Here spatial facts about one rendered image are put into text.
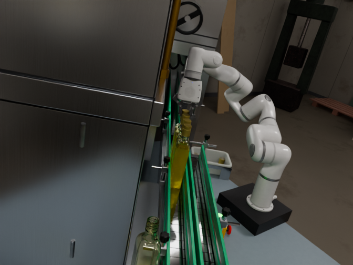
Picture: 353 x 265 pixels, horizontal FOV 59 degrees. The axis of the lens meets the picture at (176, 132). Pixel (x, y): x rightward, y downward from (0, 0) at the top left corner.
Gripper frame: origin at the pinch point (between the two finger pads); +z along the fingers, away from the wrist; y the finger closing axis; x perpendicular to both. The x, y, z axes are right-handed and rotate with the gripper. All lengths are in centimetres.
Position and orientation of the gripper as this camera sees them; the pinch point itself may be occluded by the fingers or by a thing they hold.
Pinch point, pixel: (185, 112)
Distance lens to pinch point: 140.2
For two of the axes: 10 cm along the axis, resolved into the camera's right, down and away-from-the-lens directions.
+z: -1.9, 9.7, 1.4
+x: -0.5, -1.6, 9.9
